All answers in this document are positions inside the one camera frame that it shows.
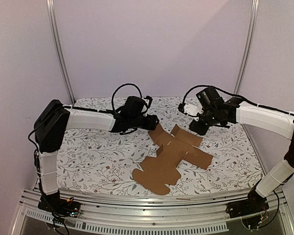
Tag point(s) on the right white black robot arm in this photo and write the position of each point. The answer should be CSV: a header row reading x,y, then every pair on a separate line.
x,y
215,111

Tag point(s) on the right aluminium frame post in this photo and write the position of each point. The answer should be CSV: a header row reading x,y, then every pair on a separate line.
x,y
248,45

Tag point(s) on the brown cardboard box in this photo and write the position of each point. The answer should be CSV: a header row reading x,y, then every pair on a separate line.
x,y
156,173

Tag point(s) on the floral patterned table mat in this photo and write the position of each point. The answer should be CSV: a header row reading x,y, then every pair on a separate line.
x,y
102,162

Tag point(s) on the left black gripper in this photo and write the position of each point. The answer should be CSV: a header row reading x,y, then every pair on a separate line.
x,y
151,124

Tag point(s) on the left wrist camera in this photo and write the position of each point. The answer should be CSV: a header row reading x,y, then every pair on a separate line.
x,y
148,100

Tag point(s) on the aluminium frame post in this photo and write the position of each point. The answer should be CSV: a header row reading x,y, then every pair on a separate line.
x,y
59,51
248,45

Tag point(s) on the aluminium front rail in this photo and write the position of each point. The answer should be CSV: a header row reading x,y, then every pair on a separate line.
x,y
204,214

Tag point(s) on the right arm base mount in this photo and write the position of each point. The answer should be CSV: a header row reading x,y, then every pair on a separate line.
x,y
253,204

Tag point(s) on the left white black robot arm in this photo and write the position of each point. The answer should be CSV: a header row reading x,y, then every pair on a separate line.
x,y
50,127

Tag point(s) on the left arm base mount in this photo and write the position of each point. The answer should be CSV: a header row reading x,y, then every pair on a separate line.
x,y
61,207

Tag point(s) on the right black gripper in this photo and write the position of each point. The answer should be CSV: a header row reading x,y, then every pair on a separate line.
x,y
198,125

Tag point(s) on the left aluminium frame post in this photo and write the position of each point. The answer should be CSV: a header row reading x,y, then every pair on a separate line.
x,y
59,51

